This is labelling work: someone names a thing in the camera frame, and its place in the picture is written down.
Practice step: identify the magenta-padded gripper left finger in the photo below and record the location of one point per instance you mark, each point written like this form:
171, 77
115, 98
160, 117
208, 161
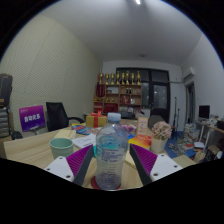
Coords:
57, 168

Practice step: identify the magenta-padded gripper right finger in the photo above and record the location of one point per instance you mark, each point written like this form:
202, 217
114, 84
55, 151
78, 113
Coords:
163, 165

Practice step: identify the clear plastic water bottle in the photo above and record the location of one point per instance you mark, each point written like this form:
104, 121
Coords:
111, 153

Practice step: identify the pale green cup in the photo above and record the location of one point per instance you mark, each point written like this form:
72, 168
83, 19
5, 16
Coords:
61, 149

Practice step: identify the orange book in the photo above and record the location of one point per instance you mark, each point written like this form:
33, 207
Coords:
141, 141

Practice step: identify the cream notebook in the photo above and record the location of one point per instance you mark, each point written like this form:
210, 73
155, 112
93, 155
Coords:
64, 134

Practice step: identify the potted pink flowers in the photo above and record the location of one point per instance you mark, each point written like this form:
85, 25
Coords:
161, 130

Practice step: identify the white paper sheet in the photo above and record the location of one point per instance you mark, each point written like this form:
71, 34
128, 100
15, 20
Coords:
84, 141

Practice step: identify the flat round red coaster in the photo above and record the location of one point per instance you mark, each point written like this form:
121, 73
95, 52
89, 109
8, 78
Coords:
93, 184

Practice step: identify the stack of books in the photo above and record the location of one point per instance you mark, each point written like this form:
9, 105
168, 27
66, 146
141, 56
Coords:
191, 130

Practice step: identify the orange standing card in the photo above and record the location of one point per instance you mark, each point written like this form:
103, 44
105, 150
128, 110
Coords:
142, 126

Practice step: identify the colourful patterned book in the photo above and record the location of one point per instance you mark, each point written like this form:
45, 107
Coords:
80, 129

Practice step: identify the grey office chair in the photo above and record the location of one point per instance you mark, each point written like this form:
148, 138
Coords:
156, 120

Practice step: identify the black tripod stand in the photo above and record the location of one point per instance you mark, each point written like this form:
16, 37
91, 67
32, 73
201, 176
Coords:
175, 116

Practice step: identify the black office chair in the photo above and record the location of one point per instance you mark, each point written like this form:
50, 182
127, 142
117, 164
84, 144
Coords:
56, 116

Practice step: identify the black suitcase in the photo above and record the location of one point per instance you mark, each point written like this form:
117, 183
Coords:
16, 135

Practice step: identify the purple sign board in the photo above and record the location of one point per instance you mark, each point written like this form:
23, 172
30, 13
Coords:
32, 118

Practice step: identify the yellow gift box red ribbon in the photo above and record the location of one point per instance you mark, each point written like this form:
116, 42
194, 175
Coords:
96, 120

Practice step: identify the black computer monitor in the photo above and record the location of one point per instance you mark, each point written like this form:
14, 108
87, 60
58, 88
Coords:
204, 112

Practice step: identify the silver ribbed suitcase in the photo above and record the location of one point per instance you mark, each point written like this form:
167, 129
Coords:
4, 121

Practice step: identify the wooden shelf unit with trophies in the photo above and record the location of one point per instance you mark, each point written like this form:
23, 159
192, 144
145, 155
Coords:
118, 95

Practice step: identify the white air conditioner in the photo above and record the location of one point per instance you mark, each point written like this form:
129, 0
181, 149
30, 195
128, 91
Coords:
189, 73

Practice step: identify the ceiling light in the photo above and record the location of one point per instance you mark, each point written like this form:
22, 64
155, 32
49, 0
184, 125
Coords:
137, 2

